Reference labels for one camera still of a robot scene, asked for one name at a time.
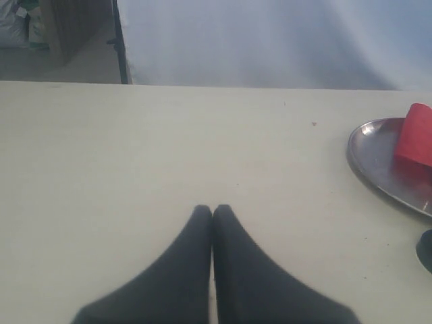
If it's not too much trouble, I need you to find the round silver metal plate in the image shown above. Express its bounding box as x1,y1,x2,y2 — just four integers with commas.
346,117,431,217

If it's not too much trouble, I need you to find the white backdrop cloth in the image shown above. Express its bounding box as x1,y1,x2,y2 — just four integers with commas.
117,1,431,90

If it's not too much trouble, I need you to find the brown cardboard box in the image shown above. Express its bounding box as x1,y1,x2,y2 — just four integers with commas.
39,0,112,65

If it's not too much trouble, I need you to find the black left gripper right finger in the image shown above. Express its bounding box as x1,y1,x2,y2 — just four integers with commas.
213,205,359,323

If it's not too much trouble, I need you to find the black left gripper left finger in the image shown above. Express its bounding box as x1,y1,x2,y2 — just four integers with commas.
73,205,213,323

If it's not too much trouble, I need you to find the white sack with green print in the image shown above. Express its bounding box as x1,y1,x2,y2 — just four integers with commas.
1,0,49,50

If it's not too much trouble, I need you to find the black backdrop stand pole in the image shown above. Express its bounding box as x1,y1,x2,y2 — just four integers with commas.
107,0,130,84

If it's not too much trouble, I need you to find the dark round object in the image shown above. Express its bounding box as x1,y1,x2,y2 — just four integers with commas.
416,229,432,273

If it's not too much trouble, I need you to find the red cloth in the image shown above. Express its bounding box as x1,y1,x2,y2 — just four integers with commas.
394,103,431,182

